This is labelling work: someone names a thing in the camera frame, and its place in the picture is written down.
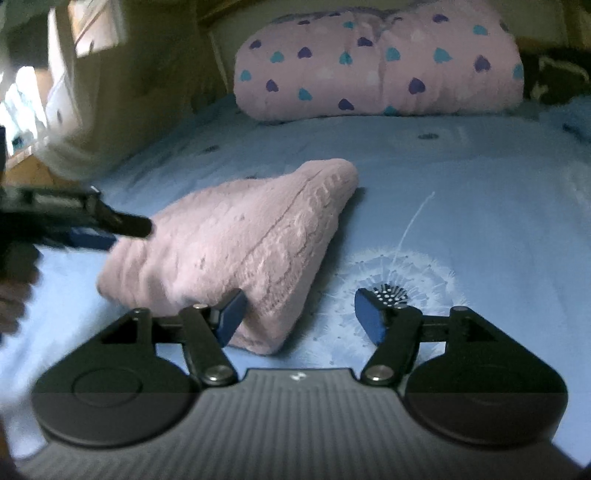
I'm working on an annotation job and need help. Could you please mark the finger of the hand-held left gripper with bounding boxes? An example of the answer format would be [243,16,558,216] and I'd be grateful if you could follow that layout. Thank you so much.
[85,186,154,239]
[65,228,118,252]

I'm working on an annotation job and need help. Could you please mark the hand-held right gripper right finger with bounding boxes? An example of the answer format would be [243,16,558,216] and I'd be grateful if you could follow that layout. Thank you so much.
[354,288,502,387]

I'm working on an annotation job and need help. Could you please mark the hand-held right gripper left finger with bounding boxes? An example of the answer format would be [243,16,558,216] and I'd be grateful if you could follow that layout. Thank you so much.
[95,288,249,387]

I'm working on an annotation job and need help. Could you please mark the pink knitted cardigan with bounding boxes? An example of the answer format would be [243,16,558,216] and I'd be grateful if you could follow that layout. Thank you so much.
[97,158,360,355]

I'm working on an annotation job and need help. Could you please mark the person's left hand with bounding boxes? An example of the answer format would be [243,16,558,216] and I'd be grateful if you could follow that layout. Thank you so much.
[0,277,41,340]

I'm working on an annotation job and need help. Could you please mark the mosquito net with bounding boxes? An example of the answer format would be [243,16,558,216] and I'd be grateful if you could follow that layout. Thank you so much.
[37,0,234,182]

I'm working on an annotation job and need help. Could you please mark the blue dandelion print bedsheet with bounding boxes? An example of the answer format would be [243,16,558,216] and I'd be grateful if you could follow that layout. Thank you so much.
[0,95,591,462]

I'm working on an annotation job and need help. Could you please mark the pink heart-pattern pillow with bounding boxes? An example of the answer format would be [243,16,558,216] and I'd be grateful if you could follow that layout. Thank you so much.
[233,7,526,122]

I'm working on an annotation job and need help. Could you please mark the dark cloth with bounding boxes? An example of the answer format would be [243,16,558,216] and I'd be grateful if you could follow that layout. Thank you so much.
[523,48,591,108]

